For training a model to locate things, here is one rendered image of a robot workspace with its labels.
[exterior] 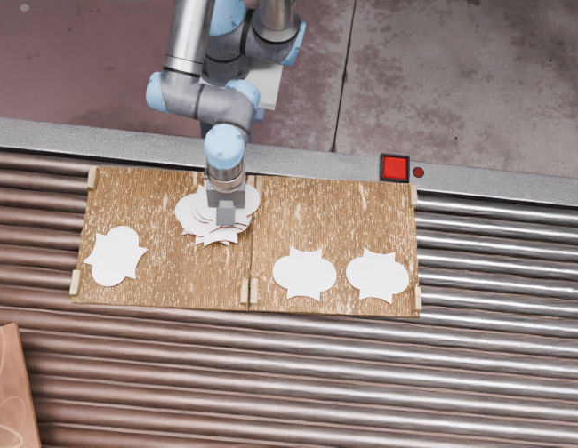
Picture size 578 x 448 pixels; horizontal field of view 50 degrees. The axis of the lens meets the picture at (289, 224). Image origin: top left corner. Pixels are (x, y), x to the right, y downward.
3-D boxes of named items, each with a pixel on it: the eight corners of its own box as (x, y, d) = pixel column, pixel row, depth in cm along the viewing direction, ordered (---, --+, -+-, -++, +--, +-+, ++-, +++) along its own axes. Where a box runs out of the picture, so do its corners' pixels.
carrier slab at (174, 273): (93, 168, 157) (92, 165, 156) (255, 178, 159) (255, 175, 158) (72, 303, 145) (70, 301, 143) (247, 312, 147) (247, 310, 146)
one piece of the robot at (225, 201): (200, 205, 126) (204, 232, 141) (244, 206, 127) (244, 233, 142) (203, 152, 130) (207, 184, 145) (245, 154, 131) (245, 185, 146)
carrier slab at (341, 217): (255, 177, 159) (255, 174, 158) (413, 186, 162) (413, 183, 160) (248, 311, 147) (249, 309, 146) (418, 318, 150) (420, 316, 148)
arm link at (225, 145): (250, 124, 119) (238, 163, 116) (249, 150, 129) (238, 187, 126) (210, 115, 119) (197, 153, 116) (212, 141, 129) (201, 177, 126)
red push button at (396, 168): (382, 158, 164) (384, 156, 163) (405, 161, 165) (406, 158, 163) (382, 179, 162) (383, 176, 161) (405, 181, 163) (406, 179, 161)
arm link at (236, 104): (209, 68, 124) (193, 115, 120) (263, 82, 124) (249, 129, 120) (211, 90, 132) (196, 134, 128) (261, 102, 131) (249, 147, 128)
